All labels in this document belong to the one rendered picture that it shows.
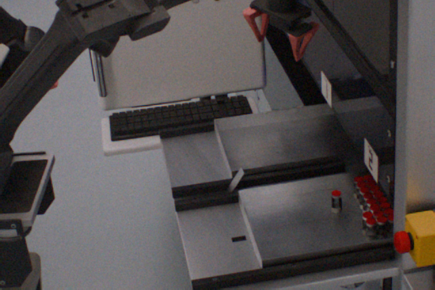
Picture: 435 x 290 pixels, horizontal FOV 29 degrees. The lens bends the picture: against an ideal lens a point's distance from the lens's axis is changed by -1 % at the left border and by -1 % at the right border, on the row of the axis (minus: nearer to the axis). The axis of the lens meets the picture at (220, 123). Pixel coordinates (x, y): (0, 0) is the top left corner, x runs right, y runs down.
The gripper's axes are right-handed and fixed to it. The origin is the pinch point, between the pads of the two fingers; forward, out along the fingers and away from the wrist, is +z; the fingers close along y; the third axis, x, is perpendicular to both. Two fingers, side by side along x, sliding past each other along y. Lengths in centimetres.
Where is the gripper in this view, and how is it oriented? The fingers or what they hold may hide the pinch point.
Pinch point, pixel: (279, 46)
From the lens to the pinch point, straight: 168.4
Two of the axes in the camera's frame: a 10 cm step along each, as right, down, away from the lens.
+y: -7.1, -4.2, 5.6
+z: 0.1, 7.9, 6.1
